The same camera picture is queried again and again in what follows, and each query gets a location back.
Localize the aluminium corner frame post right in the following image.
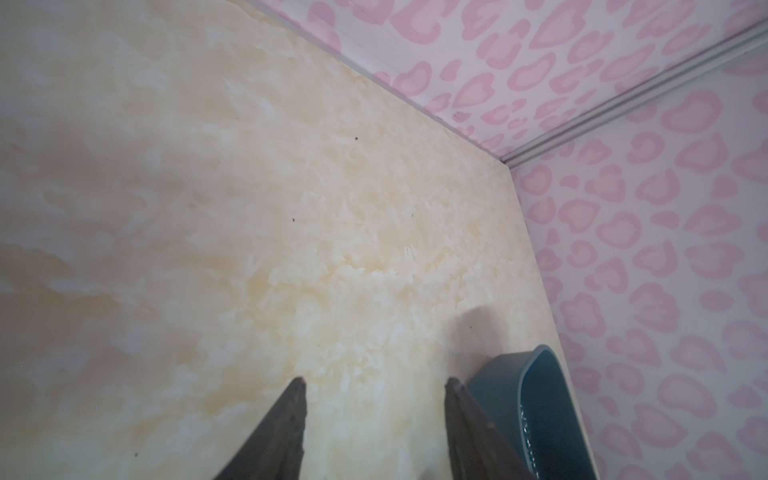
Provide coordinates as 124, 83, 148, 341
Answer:
501, 19, 767, 169

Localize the teal plastic tray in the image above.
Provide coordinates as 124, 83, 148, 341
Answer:
468, 344, 598, 480

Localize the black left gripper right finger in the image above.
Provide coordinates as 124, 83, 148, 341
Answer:
444, 377, 534, 480

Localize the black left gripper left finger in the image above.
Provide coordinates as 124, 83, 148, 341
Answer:
215, 377, 307, 480

